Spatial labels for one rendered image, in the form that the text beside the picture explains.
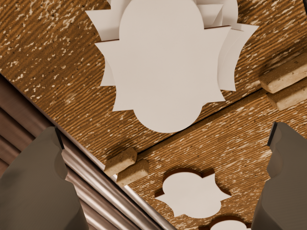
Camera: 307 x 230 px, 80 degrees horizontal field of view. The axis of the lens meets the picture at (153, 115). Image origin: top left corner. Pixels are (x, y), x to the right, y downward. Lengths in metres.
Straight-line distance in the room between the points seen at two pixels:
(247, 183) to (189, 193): 0.11
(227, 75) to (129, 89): 0.12
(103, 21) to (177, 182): 0.28
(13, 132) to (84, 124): 0.14
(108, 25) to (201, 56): 0.09
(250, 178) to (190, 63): 0.27
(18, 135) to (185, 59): 0.32
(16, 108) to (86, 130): 0.12
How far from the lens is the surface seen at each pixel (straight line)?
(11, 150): 0.45
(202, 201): 0.40
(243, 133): 0.32
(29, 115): 0.37
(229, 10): 0.23
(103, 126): 0.30
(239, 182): 0.40
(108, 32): 0.20
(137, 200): 0.45
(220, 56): 0.22
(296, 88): 0.29
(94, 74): 0.26
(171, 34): 0.18
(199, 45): 0.19
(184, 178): 0.35
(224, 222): 0.48
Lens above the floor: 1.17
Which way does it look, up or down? 60 degrees down
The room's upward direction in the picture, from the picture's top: 177 degrees counter-clockwise
